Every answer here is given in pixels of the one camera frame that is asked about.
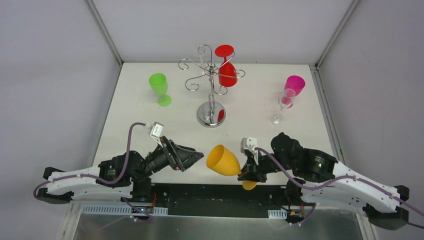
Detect magenta plastic wine glass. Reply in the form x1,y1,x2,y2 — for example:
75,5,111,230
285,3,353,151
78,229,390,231
282,75,306,103

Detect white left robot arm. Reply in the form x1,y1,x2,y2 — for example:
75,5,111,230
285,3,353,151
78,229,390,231
33,136,204,204

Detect green plastic wine glass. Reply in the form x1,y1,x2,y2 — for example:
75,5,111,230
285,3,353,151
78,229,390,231
148,73,172,107

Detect orange plastic wine glass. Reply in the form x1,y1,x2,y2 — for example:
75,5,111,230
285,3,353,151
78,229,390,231
206,144,242,177

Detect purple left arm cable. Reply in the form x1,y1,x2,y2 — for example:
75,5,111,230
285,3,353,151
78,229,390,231
33,122,155,223

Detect chrome wine glass rack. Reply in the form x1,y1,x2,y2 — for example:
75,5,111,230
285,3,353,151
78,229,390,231
178,44,246,128

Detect clear wine glass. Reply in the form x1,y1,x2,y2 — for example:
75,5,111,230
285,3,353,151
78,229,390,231
270,88,296,125
192,44,205,66

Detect red plastic wine glass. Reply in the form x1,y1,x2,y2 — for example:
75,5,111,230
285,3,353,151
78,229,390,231
214,44,238,88

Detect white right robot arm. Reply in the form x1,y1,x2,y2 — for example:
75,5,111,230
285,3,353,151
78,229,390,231
237,133,409,231

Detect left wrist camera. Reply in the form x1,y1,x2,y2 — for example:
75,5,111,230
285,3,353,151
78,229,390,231
148,121,164,146

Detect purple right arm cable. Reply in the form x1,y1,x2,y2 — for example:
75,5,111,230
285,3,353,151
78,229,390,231
255,147,424,229

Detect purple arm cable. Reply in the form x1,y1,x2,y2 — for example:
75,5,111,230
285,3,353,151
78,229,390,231
255,147,424,229
33,122,155,223

